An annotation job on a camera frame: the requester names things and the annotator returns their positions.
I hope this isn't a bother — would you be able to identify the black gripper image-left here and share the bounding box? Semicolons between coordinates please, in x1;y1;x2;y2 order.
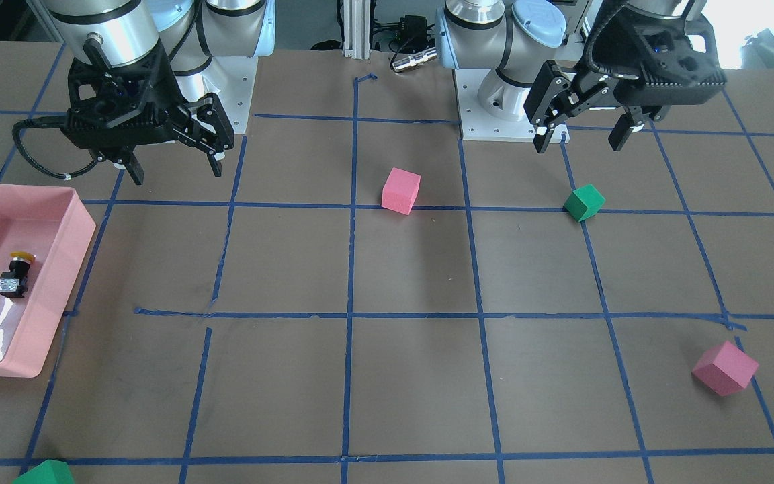
64;38;234;185

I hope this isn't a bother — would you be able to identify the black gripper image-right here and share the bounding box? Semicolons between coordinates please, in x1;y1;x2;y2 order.
524;7;728;154

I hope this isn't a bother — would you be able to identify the yellow push button switch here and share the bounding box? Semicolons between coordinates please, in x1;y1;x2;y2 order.
0;251;35;299

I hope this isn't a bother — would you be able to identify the green foam cube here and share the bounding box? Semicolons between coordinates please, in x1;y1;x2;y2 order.
562;184;606;223

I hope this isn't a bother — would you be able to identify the silver metal cylinder connector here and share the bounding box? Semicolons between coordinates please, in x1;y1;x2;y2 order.
390;47;438;73

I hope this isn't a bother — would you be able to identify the black power adapter box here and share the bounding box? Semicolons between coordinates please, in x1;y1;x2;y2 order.
396;15;428;45

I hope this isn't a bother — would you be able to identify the pink foam cube centre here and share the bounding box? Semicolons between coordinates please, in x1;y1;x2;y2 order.
380;167;421;216

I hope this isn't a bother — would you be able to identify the pink foam cube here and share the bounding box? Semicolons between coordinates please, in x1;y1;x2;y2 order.
691;342;759;397
380;167;421;216

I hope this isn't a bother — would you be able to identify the pink plastic tray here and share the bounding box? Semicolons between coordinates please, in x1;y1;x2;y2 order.
0;184;95;378

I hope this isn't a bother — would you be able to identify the green foam block bottom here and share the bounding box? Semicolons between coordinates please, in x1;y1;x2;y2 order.
12;460;76;484

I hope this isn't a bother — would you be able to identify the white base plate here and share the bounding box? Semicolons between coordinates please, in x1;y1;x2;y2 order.
176;57;259;134
454;69;547;142

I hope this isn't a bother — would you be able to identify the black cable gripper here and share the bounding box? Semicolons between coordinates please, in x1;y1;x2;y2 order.
12;116;102;181

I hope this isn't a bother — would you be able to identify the aluminium profile post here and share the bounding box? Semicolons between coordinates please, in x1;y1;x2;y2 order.
337;0;374;61

